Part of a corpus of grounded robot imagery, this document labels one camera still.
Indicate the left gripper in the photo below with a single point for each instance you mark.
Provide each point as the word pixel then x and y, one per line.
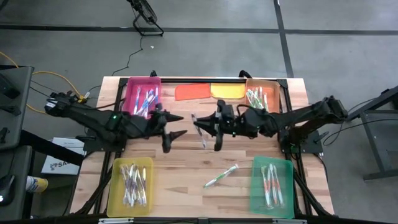
pixel 152 127

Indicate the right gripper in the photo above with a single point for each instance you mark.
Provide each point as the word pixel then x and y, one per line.
pixel 231 129

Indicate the blue white toothbrush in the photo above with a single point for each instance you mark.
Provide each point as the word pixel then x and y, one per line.
pixel 136 105
pixel 156 95
pixel 150 101
pixel 150 93

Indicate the orange white toothbrush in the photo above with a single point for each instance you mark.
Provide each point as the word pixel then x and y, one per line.
pixel 266 189
pixel 270 174
pixel 276 186

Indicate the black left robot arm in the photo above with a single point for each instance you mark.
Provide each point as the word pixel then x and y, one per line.
pixel 93 119

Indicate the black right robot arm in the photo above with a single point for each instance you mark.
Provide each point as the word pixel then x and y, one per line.
pixel 311 112

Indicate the orange tray lid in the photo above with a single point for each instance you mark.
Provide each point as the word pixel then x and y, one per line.
pixel 192 91

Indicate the pink plastic bin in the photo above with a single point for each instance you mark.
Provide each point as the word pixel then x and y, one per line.
pixel 130 93

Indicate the orange plastic bin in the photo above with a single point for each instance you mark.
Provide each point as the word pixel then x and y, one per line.
pixel 273 93

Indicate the green plastic bin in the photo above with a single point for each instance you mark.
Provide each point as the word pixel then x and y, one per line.
pixel 256 186

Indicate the yellow plastic bin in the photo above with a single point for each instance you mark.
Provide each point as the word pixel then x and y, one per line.
pixel 113 186

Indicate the white cardboard box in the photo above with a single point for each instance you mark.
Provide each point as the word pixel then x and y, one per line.
pixel 62 161

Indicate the black floor fan stand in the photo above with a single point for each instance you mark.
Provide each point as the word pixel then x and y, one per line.
pixel 146 12

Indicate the yellow white spray can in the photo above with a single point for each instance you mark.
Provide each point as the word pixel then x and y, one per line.
pixel 38 184

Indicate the dark grey side desk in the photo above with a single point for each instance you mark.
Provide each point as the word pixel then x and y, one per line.
pixel 15 109
pixel 18 161

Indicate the black computer mouse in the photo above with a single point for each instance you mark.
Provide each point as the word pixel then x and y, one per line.
pixel 6 189

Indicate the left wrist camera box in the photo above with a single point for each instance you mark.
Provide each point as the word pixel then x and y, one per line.
pixel 160 110

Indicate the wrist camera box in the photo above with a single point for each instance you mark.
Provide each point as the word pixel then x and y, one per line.
pixel 160 110
pixel 225 110

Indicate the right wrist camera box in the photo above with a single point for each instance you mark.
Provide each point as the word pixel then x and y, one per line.
pixel 225 110

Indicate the black aluminium table frame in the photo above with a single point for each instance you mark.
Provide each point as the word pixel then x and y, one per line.
pixel 202 80

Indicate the silver metal bracket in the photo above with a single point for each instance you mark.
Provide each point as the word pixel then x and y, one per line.
pixel 115 220
pixel 289 221

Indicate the black desk frame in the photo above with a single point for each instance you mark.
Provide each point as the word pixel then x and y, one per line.
pixel 373 140

